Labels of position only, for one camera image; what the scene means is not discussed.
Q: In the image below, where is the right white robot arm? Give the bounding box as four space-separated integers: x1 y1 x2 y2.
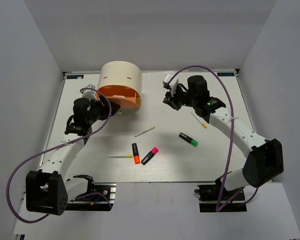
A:
162 74 284 200

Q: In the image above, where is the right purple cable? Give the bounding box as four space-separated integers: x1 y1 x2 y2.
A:
167 65 260 213

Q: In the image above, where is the yellow capped white marker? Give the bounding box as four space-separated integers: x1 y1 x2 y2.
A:
191 112 207 129

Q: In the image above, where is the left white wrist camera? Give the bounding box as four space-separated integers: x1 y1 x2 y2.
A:
80 84 98 101

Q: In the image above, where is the pink capped black highlighter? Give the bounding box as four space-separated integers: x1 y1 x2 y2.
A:
141 147 159 165

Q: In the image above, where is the cream orange drawer box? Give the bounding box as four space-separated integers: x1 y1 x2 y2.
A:
96 61 143 115

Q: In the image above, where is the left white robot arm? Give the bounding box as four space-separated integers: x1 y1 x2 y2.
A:
25 96 121 216

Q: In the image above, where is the yellow thin pen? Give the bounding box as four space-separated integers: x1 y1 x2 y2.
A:
107 155 133 159

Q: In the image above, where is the orange capped black highlighter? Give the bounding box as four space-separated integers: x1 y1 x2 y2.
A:
132 143 141 164

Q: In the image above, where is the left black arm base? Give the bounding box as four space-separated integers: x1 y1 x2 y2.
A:
65 183 117 212

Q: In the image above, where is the pale yellow white pen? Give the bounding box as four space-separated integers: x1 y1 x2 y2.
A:
134 126 156 138

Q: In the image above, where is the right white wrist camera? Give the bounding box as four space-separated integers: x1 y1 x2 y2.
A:
162 73 179 92

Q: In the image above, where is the green capped black highlighter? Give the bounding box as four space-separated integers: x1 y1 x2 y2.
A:
179 132 199 147

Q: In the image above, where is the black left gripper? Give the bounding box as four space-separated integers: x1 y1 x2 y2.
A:
86 94 121 125

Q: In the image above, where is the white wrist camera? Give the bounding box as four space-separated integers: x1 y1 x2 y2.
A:
80 84 98 101
162 73 179 92

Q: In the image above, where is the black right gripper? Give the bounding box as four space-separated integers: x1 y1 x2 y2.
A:
163 84 198 111

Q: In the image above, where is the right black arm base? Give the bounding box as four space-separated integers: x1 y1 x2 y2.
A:
193 182 248 213

